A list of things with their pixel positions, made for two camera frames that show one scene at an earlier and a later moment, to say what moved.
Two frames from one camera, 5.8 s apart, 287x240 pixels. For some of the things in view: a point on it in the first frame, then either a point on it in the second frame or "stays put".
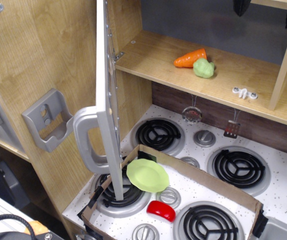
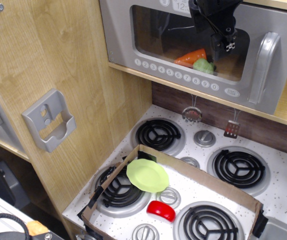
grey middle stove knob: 191,161 stays put
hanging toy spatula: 232,128 stays put
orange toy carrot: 188,59 stays put
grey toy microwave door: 105,110 to 160,38
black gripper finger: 240,6 to 217,17
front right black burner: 209,220 stays put
